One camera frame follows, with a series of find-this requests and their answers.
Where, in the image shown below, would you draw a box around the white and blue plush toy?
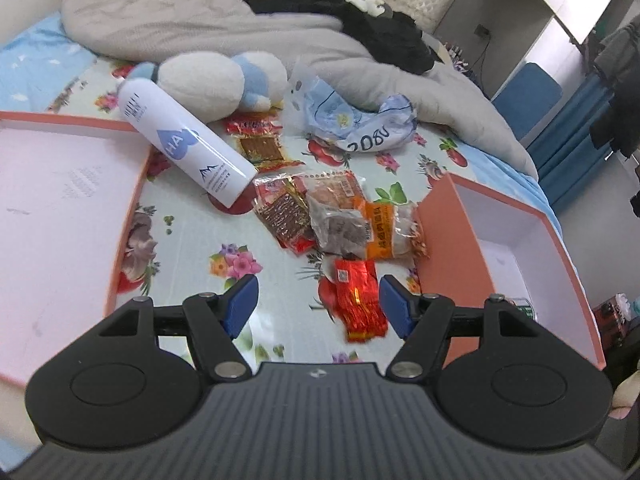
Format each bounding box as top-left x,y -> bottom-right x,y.
131,51 -> 290,123

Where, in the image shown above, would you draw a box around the red bordered clear snack packet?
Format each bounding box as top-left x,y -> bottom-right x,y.
251,174 -> 321,256

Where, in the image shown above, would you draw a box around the clear packet of brown snacks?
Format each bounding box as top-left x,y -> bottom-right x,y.
306,195 -> 370,256

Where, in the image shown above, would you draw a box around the orange red snack packet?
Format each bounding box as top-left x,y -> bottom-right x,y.
299,170 -> 368,211

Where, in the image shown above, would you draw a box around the red printed carton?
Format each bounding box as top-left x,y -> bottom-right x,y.
592,294 -> 632,348

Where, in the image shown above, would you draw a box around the green label snack packet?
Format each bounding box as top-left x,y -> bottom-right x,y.
507,297 -> 538,323

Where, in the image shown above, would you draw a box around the red label brown strip packet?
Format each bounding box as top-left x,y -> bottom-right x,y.
223,114 -> 306,172

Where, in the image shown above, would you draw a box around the orange cardboard box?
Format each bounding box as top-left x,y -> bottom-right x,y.
414,171 -> 606,371

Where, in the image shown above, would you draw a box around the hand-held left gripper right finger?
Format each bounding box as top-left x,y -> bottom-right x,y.
378,275 -> 545,382

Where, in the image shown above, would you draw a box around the grey quilt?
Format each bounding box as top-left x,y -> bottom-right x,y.
61,0 -> 540,181

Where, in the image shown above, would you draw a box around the red foil snack packet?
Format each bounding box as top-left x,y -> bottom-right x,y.
331,257 -> 389,345

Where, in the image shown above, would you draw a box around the hanging dark clothes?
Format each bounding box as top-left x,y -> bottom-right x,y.
589,22 -> 640,161

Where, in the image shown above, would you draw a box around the white wardrobe shelf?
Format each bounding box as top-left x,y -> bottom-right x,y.
432,0 -> 640,101

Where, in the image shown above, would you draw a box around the floral printed tablecloth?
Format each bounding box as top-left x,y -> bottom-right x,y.
47,55 -> 451,366

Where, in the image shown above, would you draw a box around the black and white plush toy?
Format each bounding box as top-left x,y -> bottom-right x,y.
344,0 -> 386,17

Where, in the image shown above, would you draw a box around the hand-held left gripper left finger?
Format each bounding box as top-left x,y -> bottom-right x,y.
95,274 -> 261,382

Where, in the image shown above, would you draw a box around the orange box lid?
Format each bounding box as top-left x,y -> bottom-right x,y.
0,110 -> 153,388

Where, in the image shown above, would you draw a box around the white spray bottle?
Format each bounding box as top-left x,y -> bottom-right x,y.
114,79 -> 257,208

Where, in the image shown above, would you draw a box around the row of small bottles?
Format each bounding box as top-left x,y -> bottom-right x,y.
447,42 -> 473,68

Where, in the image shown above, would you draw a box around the light blue bedsheet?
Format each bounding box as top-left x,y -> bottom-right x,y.
0,12 -> 563,226

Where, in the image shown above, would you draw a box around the blue curtain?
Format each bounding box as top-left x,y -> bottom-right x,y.
527,70 -> 640,213

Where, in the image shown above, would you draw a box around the crumpled blue white plastic bag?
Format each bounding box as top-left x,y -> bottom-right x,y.
284,57 -> 417,153

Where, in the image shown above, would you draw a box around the blue chair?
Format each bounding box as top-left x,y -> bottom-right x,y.
492,62 -> 563,143

